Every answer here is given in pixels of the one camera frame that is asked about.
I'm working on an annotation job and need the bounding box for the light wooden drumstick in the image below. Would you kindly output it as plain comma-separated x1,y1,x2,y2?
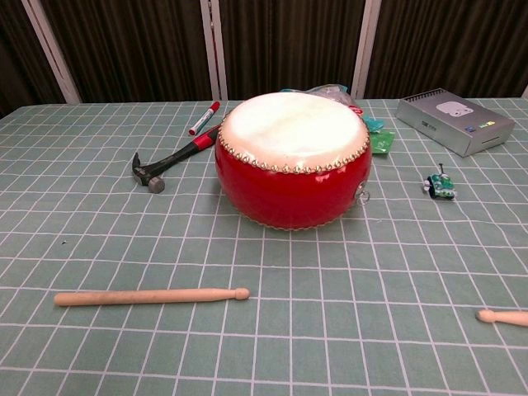
54,287,251,308
474,309,528,328

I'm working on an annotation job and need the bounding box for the red drum with white skin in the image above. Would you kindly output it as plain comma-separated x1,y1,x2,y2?
214,91,371,231

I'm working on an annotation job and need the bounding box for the black red claw hammer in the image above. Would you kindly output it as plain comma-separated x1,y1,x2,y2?
131,125,222,195

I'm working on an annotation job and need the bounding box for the red white marker pen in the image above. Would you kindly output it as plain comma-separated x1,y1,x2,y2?
188,101,221,137

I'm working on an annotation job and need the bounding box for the green grid tablecloth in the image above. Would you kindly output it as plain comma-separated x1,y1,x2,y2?
0,97,528,396

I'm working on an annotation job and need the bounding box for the teal clear snack bag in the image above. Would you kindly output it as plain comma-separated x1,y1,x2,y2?
280,83,385,135

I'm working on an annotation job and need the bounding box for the small green packet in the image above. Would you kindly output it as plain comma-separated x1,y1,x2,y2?
368,130,396,157

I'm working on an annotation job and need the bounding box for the small green toy car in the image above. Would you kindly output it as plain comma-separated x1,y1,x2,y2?
422,163,458,202

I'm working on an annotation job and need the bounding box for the silver product box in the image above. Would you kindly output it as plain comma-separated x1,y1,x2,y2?
395,87,516,158

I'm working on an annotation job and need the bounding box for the white partition frame post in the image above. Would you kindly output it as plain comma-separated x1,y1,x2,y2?
20,0,82,104
199,0,229,101
351,0,383,100

